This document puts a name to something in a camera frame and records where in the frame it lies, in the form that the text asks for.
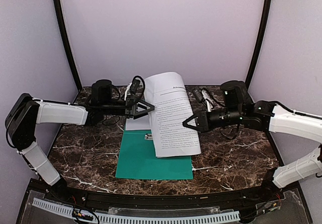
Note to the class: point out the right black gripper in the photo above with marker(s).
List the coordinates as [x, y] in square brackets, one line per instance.
[203, 122]

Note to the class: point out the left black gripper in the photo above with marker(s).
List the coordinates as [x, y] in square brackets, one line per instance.
[131, 108]

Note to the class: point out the white paper sheet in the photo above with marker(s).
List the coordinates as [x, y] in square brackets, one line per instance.
[141, 123]

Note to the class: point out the printed paper sheet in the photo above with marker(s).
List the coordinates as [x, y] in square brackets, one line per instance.
[167, 92]

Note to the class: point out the green plastic folder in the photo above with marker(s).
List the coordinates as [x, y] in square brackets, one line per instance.
[137, 160]

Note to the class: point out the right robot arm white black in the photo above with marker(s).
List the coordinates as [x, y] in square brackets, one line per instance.
[274, 117]

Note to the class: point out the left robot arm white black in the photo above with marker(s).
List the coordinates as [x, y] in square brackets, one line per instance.
[29, 112]

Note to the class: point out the metal centre spring clip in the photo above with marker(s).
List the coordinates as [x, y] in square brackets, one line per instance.
[148, 136]

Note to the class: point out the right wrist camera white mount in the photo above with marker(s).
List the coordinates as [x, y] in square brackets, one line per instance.
[235, 94]

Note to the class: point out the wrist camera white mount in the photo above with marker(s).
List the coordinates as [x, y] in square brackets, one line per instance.
[103, 91]
[235, 94]

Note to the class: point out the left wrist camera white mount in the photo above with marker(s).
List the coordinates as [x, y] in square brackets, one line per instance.
[103, 91]

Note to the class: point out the white slotted cable duct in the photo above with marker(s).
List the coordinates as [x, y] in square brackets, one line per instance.
[127, 215]

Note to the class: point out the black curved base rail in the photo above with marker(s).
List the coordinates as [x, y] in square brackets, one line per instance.
[246, 201]

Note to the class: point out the left black frame post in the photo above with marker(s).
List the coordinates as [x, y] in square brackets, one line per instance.
[66, 44]

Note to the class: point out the black frame post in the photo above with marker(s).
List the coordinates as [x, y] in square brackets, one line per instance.
[66, 44]
[259, 42]

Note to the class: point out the right black frame post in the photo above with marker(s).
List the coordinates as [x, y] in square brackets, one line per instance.
[259, 42]

